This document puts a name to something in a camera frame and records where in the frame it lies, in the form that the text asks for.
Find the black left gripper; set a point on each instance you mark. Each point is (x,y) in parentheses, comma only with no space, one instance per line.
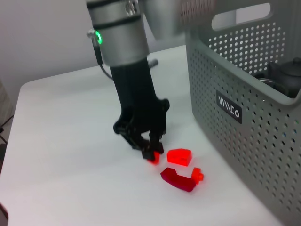
(138,99)

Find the small red toy brick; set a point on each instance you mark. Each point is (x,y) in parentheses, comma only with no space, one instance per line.
(179,157)
(198,175)
(154,159)

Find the grey perforated storage bin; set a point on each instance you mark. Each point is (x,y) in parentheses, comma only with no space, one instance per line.
(247,117)

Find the long dark red toy brick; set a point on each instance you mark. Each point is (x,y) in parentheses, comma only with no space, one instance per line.
(178,180)

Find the black clay teapot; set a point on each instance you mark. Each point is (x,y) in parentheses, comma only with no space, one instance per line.
(285,73)

